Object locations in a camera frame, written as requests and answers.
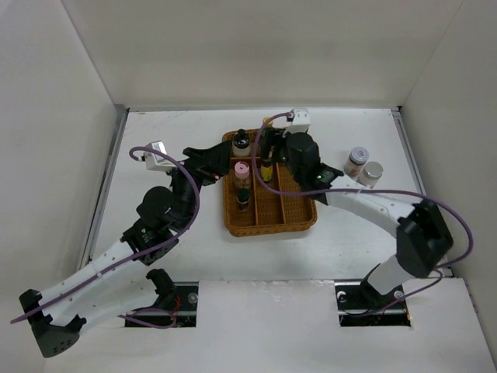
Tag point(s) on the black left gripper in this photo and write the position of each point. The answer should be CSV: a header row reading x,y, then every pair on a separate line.
x,y
212,163

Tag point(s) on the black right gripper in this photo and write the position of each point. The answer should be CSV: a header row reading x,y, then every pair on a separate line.
x,y
273,137

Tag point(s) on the yellow oil bottle brown cap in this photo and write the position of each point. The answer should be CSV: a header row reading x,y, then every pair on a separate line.
x,y
266,170

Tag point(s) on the black cap white powder bottle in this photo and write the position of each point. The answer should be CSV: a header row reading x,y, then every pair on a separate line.
x,y
241,144

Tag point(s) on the pink cap spice jar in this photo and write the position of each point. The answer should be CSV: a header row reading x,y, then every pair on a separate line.
x,y
243,178

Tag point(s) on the black cap pepper shaker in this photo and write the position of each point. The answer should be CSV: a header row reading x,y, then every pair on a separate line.
x,y
243,199

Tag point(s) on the silver lid blue label jar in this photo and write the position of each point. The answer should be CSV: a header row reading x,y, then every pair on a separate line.
x,y
370,174

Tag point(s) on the red sauce bottle yellow cap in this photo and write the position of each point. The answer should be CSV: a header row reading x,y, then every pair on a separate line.
x,y
267,123

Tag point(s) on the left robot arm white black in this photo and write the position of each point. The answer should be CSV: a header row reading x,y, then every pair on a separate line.
x,y
123,278

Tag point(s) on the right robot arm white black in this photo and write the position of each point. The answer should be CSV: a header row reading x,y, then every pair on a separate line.
x,y
419,229

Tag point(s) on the brown wicker divided basket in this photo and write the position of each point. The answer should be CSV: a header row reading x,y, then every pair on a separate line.
x,y
267,213

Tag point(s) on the red label white lid jar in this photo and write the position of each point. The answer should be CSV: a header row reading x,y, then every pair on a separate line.
x,y
355,161

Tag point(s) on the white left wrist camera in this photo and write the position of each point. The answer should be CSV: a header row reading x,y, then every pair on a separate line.
x,y
156,162

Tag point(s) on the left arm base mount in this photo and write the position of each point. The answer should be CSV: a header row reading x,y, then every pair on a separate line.
x,y
175,305

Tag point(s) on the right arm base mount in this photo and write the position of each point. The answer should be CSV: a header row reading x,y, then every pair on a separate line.
x,y
357,308

